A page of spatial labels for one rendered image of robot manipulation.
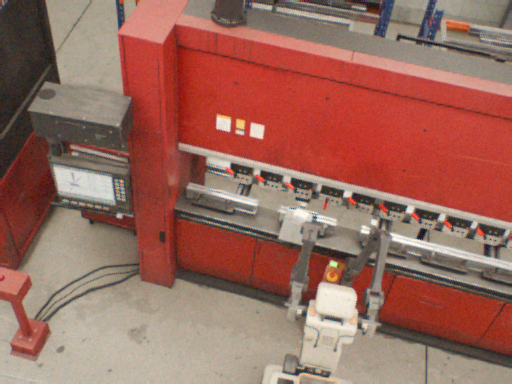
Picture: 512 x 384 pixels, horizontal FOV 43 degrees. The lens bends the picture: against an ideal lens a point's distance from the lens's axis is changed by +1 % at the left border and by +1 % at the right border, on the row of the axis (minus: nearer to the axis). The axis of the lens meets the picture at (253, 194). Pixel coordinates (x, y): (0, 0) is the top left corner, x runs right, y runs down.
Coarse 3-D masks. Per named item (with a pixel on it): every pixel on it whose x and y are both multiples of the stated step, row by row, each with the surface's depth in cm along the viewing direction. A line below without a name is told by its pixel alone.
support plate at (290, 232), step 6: (288, 210) 431; (288, 216) 428; (312, 216) 429; (288, 222) 424; (282, 228) 420; (288, 228) 421; (294, 228) 421; (300, 228) 422; (282, 234) 417; (288, 234) 417; (294, 234) 418; (300, 234) 418; (282, 240) 415; (288, 240) 414; (294, 240) 415; (300, 240) 415
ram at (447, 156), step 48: (192, 48) 353; (192, 96) 377; (240, 96) 368; (288, 96) 359; (336, 96) 350; (384, 96) 342; (192, 144) 407; (240, 144) 396; (288, 144) 385; (336, 144) 375; (384, 144) 366; (432, 144) 357; (480, 144) 349; (384, 192) 394; (432, 192) 383; (480, 192) 374
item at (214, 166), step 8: (208, 160) 459; (216, 160) 459; (224, 160) 460; (208, 168) 460; (216, 168) 458; (224, 168) 457; (256, 168) 457; (224, 176) 462; (288, 176) 454; (256, 184) 459; (320, 184) 452; (344, 192) 448; (344, 200) 448; (408, 208) 443; (408, 216) 443; (440, 216) 440; (440, 224) 441; (472, 224) 438; (472, 232) 438; (504, 240) 436
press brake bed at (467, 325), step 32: (192, 224) 449; (192, 256) 478; (224, 256) 467; (256, 256) 457; (288, 256) 447; (320, 256) 438; (224, 288) 500; (256, 288) 499; (352, 288) 455; (384, 288) 445; (416, 288) 436; (448, 288) 428; (384, 320) 481; (416, 320) 463; (448, 320) 453; (480, 320) 443; (480, 352) 479
